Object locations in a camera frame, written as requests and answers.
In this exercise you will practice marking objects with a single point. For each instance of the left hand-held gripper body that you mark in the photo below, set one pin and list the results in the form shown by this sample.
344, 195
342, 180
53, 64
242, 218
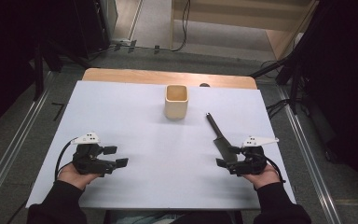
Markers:
88, 160

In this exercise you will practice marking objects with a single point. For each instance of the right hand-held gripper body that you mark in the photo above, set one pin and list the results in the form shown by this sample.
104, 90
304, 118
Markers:
253, 160

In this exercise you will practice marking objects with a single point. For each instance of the beige square cup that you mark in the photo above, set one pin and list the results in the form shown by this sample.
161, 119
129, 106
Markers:
176, 107

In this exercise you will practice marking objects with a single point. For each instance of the person's right hand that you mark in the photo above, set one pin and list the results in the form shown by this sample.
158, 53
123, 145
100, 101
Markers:
264, 179

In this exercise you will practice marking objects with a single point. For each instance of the person's left hand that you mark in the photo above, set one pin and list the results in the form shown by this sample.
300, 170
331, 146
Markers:
74, 179

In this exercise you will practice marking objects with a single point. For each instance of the white board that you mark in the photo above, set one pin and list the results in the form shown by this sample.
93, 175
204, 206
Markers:
152, 161

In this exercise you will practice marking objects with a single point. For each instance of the dark round table grommet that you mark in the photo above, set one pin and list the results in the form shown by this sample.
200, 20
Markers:
204, 84

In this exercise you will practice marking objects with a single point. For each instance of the wooden table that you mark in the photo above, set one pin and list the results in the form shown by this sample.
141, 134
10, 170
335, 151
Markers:
130, 76

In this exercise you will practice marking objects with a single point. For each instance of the black metal stand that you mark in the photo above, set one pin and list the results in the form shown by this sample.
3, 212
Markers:
293, 84
38, 71

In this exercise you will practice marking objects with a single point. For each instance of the small black floor brackets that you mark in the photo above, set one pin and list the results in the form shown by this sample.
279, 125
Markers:
132, 45

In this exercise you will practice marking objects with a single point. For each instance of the dark curtain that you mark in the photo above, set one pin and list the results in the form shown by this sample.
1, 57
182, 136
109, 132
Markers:
348, 77
6, 46

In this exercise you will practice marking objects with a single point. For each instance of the grey cabinet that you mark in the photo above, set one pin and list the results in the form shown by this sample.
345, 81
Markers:
110, 18

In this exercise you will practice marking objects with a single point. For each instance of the light wooden shelf unit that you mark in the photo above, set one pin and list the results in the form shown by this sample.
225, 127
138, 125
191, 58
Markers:
245, 18

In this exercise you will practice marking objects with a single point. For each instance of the metal floor rail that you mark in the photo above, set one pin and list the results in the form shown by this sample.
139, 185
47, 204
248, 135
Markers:
310, 161
15, 140

